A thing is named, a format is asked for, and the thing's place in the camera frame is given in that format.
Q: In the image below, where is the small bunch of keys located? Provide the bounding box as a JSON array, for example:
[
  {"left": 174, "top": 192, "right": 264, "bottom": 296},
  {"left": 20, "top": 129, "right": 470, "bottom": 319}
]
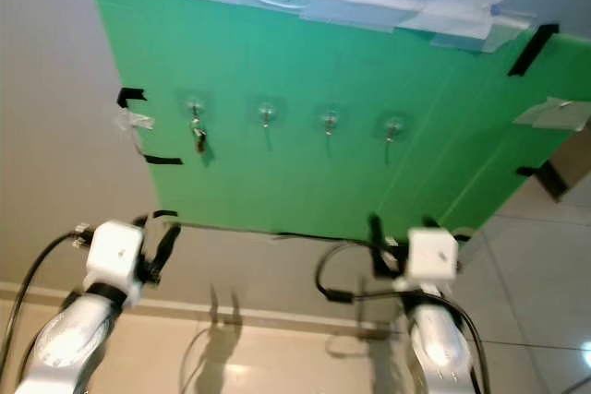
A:
[{"left": 191, "top": 117, "right": 208, "bottom": 153}]

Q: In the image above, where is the green plastic board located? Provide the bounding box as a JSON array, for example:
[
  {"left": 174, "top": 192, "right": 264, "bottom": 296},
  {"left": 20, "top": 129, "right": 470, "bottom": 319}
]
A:
[{"left": 86, "top": 0, "right": 569, "bottom": 244}]

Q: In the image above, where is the small clear tape piece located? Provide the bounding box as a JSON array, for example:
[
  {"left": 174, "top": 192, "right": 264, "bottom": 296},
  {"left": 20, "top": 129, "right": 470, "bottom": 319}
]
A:
[
  {"left": 513, "top": 97, "right": 591, "bottom": 132},
  {"left": 115, "top": 108, "right": 153, "bottom": 132}
]

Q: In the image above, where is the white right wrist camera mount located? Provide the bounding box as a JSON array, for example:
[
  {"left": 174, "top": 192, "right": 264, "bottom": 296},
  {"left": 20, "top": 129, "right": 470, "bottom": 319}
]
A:
[{"left": 404, "top": 228, "right": 460, "bottom": 281}]

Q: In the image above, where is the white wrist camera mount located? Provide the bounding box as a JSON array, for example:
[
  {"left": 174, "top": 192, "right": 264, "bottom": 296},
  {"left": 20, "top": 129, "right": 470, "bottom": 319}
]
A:
[
  {"left": 404, "top": 228, "right": 460, "bottom": 281},
  {"left": 88, "top": 220, "right": 146, "bottom": 286}
]

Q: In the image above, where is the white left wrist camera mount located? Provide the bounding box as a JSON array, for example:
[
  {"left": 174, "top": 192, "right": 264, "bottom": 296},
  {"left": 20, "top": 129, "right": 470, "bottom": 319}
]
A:
[{"left": 88, "top": 220, "right": 146, "bottom": 286}]

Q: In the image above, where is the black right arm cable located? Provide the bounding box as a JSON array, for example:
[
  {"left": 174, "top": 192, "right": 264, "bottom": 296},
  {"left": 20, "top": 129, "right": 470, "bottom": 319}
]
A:
[{"left": 314, "top": 241, "right": 492, "bottom": 394}]

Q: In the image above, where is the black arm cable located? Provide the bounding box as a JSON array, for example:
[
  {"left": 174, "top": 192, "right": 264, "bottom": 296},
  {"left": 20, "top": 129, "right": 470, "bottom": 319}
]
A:
[
  {"left": 314, "top": 241, "right": 492, "bottom": 394},
  {"left": 6, "top": 226, "right": 98, "bottom": 394}
]

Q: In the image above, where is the clear adhesive wall hook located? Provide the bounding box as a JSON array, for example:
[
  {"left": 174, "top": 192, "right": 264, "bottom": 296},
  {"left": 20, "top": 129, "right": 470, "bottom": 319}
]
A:
[
  {"left": 249, "top": 95, "right": 285, "bottom": 131},
  {"left": 314, "top": 102, "right": 347, "bottom": 137},
  {"left": 377, "top": 108, "right": 412, "bottom": 143},
  {"left": 178, "top": 90, "right": 214, "bottom": 127}
]

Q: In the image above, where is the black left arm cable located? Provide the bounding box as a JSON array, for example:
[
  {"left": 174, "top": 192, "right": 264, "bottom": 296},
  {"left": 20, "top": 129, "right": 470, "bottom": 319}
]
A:
[{"left": 6, "top": 226, "right": 98, "bottom": 394}]

